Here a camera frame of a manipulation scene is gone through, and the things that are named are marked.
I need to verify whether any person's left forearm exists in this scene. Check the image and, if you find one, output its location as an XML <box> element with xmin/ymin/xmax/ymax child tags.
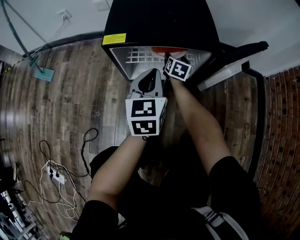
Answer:
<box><xmin>88</xmin><ymin>135</ymin><xmax>151</xmax><ymax>212</ymax></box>

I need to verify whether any white wall switch plate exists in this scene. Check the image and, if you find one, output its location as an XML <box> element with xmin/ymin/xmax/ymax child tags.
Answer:
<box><xmin>93</xmin><ymin>0</ymin><xmax>111</xmax><ymax>11</ymax></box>

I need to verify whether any thin white wall cable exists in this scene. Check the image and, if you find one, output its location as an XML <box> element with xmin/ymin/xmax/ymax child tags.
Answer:
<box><xmin>30</xmin><ymin>16</ymin><xmax>69</xmax><ymax>57</ymax></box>

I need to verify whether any black mini fridge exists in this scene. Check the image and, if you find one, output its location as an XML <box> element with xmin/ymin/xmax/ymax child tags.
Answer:
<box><xmin>101</xmin><ymin>0</ymin><xmax>270</xmax><ymax>92</ymax></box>

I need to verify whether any orange carrot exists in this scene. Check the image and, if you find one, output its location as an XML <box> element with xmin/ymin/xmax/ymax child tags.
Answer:
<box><xmin>151</xmin><ymin>46</ymin><xmax>188</xmax><ymax>55</ymax></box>

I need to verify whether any white backpack strap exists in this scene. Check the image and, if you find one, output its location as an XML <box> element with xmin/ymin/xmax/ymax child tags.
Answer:
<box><xmin>190</xmin><ymin>206</ymin><xmax>245</xmax><ymax>240</ymax></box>

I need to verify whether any white power strip with cables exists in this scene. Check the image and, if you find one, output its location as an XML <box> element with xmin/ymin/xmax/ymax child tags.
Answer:
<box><xmin>23</xmin><ymin>127</ymin><xmax>99</xmax><ymax>205</ymax></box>

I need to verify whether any white floor cable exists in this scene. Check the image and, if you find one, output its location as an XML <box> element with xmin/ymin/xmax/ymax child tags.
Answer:
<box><xmin>39</xmin><ymin>160</ymin><xmax>80</xmax><ymax>223</ymax></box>

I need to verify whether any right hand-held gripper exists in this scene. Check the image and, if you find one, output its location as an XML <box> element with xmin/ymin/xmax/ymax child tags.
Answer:
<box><xmin>163</xmin><ymin>53</ymin><xmax>192</xmax><ymax>82</ymax></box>

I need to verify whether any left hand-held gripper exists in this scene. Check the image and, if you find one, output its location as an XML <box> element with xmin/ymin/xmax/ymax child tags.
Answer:
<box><xmin>125</xmin><ymin>68</ymin><xmax>168</xmax><ymax>137</ymax></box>

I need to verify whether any cluttered equipment pile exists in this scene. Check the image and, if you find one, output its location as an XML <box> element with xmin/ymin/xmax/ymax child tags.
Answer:
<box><xmin>0</xmin><ymin>161</ymin><xmax>45</xmax><ymax>240</ymax></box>

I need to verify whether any white wall socket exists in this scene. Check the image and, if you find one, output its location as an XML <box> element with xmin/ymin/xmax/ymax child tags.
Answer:
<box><xmin>56</xmin><ymin>9</ymin><xmax>73</xmax><ymax>21</ymax></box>

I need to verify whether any person's black clothing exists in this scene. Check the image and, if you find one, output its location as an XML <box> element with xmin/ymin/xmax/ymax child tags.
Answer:
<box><xmin>72</xmin><ymin>145</ymin><xmax>263</xmax><ymax>240</ymax></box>

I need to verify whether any person's right forearm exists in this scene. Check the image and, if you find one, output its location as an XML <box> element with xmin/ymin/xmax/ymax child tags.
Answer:
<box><xmin>169</xmin><ymin>78</ymin><xmax>232</xmax><ymax>176</ymax></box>

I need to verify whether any teal flat mop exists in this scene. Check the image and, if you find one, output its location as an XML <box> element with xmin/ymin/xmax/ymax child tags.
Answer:
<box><xmin>0</xmin><ymin>0</ymin><xmax>56</xmax><ymax>83</ymax></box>

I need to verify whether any yellow black striped cable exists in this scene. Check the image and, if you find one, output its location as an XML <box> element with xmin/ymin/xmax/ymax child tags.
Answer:
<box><xmin>0</xmin><ymin>57</ymin><xmax>24</xmax><ymax>75</ymax></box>

